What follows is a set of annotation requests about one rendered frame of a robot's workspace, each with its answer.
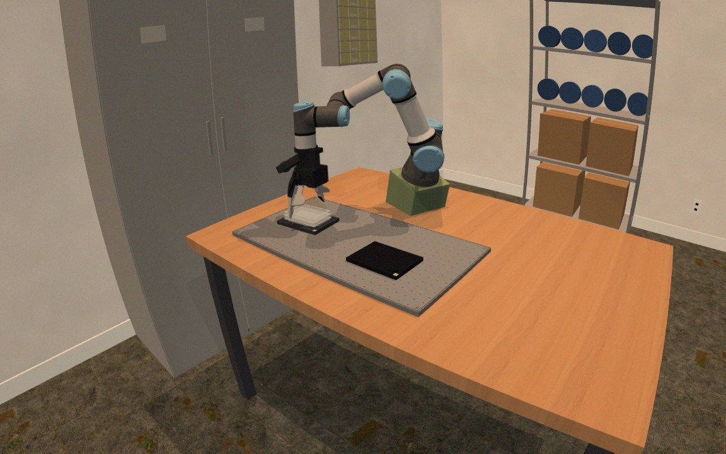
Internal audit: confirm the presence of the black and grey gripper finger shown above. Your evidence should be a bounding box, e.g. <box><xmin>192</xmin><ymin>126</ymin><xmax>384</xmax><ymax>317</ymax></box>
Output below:
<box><xmin>287</xmin><ymin>173</ymin><xmax>306</xmax><ymax>219</ymax></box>
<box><xmin>314</xmin><ymin>185</ymin><xmax>330</xmax><ymax>202</ymax></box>

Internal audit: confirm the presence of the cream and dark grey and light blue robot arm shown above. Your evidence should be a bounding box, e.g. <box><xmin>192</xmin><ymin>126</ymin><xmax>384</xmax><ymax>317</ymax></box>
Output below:
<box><xmin>293</xmin><ymin>64</ymin><xmax>444</xmax><ymax>187</ymax></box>

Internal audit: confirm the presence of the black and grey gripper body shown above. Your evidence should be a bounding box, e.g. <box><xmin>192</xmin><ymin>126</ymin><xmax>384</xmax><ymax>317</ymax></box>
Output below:
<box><xmin>292</xmin><ymin>145</ymin><xmax>328</xmax><ymax>188</ymax></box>

